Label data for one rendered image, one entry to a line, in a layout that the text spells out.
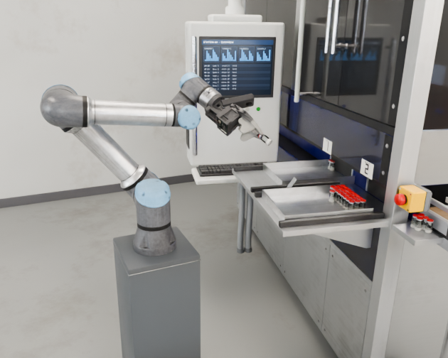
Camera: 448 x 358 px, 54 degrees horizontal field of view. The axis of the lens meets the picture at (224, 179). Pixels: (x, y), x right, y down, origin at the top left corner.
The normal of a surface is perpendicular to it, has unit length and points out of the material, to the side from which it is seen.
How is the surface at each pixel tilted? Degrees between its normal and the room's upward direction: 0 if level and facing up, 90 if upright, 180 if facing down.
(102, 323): 0
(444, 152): 90
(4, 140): 90
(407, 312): 90
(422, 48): 90
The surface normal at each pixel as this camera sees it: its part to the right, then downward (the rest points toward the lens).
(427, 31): 0.23, 0.33
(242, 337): 0.01, -0.94
